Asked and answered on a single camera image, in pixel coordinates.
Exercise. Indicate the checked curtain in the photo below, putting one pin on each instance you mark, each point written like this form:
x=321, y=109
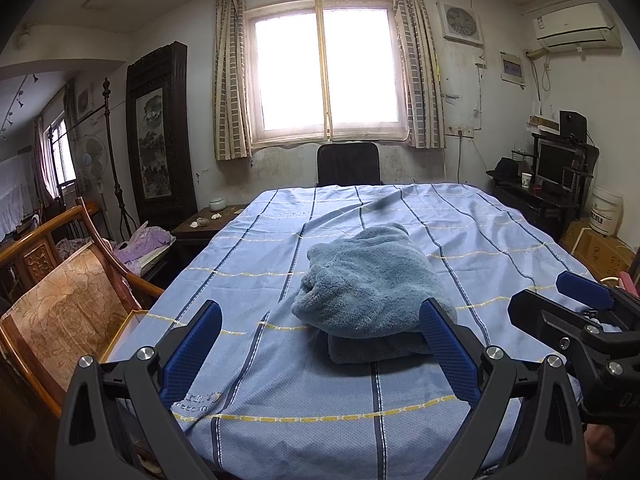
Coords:
x=420, y=85
x=230, y=85

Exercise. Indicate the yellow rimmed storage box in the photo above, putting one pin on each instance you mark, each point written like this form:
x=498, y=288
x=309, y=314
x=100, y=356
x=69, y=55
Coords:
x=127, y=332

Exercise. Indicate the black speaker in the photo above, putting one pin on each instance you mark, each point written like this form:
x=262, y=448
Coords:
x=572, y=122

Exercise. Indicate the black hat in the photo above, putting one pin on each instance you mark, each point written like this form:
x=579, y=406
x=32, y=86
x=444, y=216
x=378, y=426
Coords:
x=505, y=169

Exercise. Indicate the dark desk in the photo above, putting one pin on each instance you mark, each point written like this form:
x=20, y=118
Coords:
x=530, y=205

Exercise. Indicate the computer monitor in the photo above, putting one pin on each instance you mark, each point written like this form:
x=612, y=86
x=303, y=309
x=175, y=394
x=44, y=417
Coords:
x=555, y=165

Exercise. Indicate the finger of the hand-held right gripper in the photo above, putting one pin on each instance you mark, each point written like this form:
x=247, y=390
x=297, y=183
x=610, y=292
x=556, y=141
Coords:
x=585, y=290
x=530, y=310

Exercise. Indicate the dark coat stand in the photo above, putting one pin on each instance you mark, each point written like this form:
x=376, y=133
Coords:
x=109, y=135

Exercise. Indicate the white plastic bucket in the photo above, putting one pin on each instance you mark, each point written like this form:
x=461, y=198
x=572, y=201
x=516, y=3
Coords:
x=606, y=212

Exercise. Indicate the dark wooden side table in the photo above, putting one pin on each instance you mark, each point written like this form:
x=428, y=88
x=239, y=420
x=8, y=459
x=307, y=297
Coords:
x=200, y=235

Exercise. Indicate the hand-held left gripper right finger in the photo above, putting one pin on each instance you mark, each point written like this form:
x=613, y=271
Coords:
x=447, y=350

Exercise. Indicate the person's right hand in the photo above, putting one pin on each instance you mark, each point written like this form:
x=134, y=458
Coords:
x=600, y=445

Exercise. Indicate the pale ceramic jar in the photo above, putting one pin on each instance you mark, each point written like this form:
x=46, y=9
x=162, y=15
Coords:
x=217, y=204

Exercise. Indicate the blue fleece garment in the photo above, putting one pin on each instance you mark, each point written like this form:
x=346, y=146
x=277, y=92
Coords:
x=370, y=280

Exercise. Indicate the wall socket strip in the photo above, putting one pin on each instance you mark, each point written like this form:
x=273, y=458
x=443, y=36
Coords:
x=460, y=131

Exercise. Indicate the white air conditioner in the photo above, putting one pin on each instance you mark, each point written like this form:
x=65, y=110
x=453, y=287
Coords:
x=570, y=22

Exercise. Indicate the wooden armchair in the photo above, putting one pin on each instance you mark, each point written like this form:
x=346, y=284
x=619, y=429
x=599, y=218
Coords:
x=65, y=300

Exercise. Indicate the white standing fan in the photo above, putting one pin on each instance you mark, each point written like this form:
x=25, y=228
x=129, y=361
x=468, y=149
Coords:
x=92, y=157

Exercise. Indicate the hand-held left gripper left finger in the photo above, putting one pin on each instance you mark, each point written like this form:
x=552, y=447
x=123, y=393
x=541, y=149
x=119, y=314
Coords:
x=192, y=350

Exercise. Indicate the paper cup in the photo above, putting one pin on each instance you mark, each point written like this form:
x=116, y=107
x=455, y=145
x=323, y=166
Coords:
x=526, y=180

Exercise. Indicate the blue striped bed sheet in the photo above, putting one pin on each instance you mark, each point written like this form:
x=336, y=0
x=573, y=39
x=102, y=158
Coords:
x=280, y=370

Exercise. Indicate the black office chair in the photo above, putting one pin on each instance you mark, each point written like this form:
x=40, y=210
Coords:
x=347, y=165

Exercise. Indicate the large window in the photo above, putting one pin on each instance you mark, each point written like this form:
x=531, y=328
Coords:
x=325, y=70

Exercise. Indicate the dark framed painting panel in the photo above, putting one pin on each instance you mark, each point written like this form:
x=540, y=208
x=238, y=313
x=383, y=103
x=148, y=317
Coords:
x=160, y=150

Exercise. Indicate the purple cloth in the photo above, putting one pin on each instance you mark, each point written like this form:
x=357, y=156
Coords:
x=145, y=247

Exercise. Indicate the white electrical panel box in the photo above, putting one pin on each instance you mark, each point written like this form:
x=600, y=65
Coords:
x=512, y=67

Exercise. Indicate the white wall exhaust fan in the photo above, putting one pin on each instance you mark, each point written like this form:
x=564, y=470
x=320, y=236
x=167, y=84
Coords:
x=461, y=21

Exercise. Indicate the cardboard box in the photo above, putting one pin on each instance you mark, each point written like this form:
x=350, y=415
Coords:
x=600, y=252

